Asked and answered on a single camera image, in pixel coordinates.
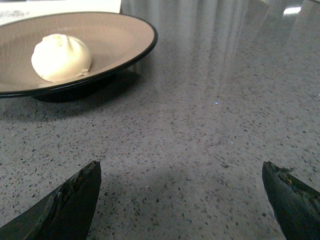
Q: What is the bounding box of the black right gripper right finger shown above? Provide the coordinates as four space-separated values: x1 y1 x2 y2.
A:
262 161 320 240

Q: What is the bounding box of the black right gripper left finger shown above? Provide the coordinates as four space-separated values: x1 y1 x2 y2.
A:
0 161 102 240

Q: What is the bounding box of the tan plate with black rim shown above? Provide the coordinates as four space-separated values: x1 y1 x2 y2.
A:
0 12 158 103

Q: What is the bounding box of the white tray with bear print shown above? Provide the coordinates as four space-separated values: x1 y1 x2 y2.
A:
0 0 122 25

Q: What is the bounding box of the white steamed bun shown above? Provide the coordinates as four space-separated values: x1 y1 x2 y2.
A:
31 33 92 83

